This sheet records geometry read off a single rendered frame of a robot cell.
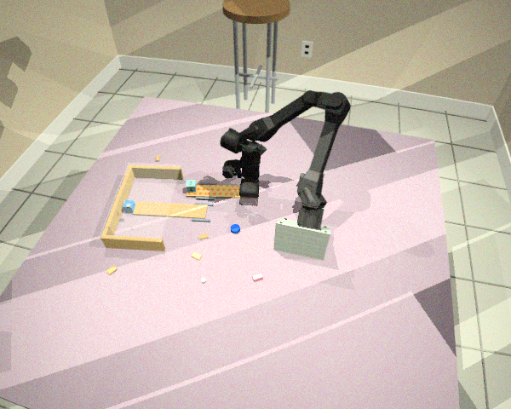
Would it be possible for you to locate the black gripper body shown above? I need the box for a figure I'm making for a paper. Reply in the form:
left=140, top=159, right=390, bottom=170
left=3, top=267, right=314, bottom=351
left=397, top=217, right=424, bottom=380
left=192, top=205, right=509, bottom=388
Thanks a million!
left=239, top=156, right=261, bottom=198

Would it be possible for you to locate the pale green letter cube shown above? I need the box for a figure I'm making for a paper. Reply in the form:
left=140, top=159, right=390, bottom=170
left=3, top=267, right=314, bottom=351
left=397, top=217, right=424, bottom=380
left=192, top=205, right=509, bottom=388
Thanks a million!
left=186, top=180, right=196, bottom=193

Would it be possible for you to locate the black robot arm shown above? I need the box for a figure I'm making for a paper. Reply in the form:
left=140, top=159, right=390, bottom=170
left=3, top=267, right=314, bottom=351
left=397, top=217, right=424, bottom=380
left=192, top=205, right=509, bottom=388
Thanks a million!
left=220, top=90, right=350, bottom=231

